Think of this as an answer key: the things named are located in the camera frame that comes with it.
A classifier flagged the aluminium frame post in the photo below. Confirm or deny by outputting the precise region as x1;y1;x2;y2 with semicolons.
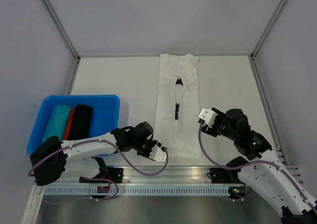
41;0;80;62
250;0;289;60

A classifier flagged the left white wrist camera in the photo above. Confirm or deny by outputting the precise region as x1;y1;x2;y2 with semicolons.
148;145;167;163

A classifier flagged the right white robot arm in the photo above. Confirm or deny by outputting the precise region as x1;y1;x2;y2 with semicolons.
198;108;317;224

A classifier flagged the teal rolled t shirt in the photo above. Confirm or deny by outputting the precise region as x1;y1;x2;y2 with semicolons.
41;105;72;144

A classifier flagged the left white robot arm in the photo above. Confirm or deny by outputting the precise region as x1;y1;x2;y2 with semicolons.
29;121;167;186

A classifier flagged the black rolled t shirt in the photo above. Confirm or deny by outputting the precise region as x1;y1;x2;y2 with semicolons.
67;105;93;140

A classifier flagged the white printed t shirt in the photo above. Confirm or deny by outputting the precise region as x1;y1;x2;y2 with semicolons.
154;54;202;159

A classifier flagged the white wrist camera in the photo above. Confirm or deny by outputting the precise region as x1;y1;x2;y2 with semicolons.
148;145;167;163
198;108;218;128

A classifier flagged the white slotted cable duct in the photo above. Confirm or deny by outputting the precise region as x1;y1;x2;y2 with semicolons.
44;185;229;196

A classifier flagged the right aluminium frame post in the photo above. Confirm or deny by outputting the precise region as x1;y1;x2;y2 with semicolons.
250;0;289;60

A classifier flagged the blue plastic bin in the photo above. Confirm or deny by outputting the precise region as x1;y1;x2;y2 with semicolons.
27;95;120;154

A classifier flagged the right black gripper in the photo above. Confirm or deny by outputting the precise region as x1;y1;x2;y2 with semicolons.
200;107;237;141

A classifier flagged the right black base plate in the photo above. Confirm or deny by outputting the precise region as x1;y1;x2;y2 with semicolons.
209;168;243;184

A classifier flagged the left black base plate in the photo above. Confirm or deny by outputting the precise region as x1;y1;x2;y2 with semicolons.
79;168;124;183

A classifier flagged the left aluminium frame post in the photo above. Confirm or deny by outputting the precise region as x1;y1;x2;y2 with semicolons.
41;0;80;62

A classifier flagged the aluminium mounting rail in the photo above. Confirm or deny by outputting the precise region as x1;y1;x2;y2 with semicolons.
34;165;304;185

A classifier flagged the red rolled t shirt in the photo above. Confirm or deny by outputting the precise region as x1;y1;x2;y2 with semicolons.
63;108;75;140

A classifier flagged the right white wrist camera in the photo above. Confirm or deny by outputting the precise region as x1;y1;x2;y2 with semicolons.
198;108;218;128

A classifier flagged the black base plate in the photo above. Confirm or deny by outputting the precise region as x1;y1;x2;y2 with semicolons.
79;168;124;183
209;168;243;184

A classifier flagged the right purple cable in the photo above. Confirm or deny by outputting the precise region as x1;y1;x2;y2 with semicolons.
199;123;317;216

